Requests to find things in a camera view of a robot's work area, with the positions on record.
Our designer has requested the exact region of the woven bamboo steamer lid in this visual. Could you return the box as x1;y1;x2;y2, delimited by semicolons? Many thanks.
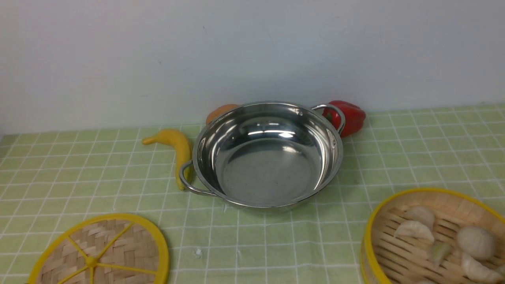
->
27;213;170;284

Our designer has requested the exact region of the bamboo steamer basket yellow rim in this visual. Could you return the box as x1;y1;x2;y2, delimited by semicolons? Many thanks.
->
361;188;504;284

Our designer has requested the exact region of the stainless steel pot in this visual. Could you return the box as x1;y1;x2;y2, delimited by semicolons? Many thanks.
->
178;102;346;210

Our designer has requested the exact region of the orange toy vegetable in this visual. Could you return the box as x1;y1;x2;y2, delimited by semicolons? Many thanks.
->
206;104;239;125

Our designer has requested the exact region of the yellow toy banana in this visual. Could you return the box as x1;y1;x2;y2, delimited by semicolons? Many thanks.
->
141;128;192;191

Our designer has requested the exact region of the red toy bell pepper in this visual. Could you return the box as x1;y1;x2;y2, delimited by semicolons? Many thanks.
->
322;101;366;138

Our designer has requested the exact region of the white dumpling left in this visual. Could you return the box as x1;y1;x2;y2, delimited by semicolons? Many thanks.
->
393;220;435;244

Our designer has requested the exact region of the white dumpling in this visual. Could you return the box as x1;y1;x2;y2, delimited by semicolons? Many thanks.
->
393;220;435;244
461;253;504;284
405;206;435;230

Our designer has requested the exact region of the white dumpling upper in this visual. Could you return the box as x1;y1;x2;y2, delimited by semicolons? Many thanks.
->
405;206;435;230

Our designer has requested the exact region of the green checkered tablecloth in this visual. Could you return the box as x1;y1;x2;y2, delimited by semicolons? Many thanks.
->
0;105;505;284

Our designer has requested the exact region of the green dumpling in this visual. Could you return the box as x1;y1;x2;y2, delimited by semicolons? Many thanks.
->
428;241;453;269

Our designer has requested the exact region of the round white bun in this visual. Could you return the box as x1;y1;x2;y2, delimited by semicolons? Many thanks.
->
456;226;497;261

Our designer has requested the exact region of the white dumpling lower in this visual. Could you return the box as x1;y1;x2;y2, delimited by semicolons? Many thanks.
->
461;253;504;284

